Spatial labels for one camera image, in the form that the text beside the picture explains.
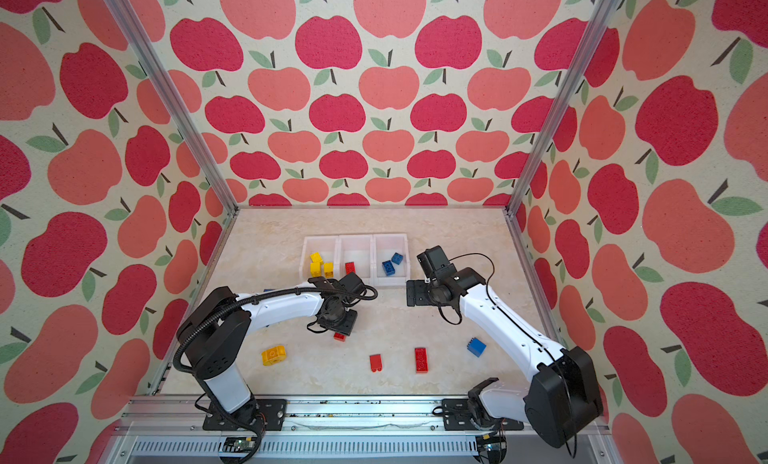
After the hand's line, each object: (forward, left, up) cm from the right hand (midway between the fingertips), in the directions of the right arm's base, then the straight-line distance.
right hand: (429, 292), depth 83 cm
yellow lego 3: (+10, +33, -8) cm, 35 cm away
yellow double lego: (-19, +41, -8) cm, 46 cm away
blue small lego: (+18, +10, -10) cm, 23 cm away
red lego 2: (-12, +25, -10) cm, 29 cm away
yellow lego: (+15, +39, -10) cm, 43 cm away
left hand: (-9, +22, -11) cm, 26 cm away
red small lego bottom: (-17, +13, -12) cm, 25 cm away
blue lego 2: (-10, -15, -11) cm, 21 cm away
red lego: (+13, +26, -10) cm, 31 cm away
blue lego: (+14, +13, -11) cm, 22 cm away
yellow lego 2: (+10, +37, -9) cm, 39 cm away
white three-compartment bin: (+19, +21, -7) cm, 29 cm away
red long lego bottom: (-16, +1, -10) cm, 19 cm away
